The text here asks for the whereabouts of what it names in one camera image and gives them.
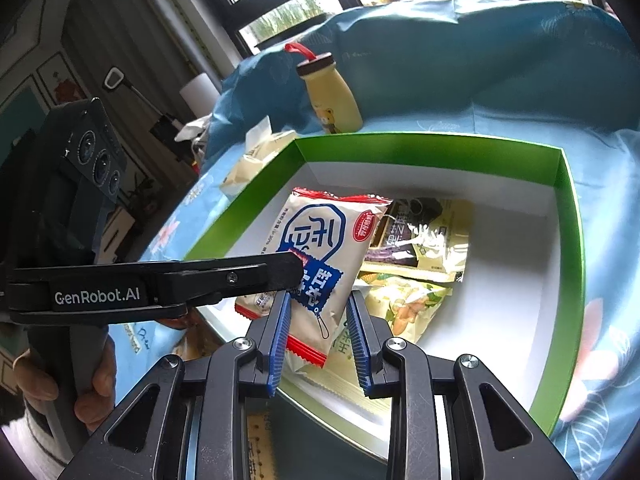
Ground white blue red snack pack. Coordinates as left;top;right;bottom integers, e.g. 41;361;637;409
262;188;392;367

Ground black sesame snack pack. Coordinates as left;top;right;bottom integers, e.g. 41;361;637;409
361;197;474;284

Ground person left hand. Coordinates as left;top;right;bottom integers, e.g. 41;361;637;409
12;336;117;434

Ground small pale snack pack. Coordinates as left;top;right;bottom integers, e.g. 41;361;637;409
358;272;452;344

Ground green white cardboard box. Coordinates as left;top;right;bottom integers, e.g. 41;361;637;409
182;131;586;461

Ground white tissue pack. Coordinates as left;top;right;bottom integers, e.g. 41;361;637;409
220;116;298;200

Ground white paper roll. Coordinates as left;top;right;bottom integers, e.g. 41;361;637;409
179;73;220;118

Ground yellow drink bottle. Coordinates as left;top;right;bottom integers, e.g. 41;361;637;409
284;42;363;133

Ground blue floral table cloth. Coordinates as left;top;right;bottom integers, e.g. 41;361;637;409
142;0;639;479

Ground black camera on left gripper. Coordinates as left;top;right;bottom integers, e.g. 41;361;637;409
37;98;127;254

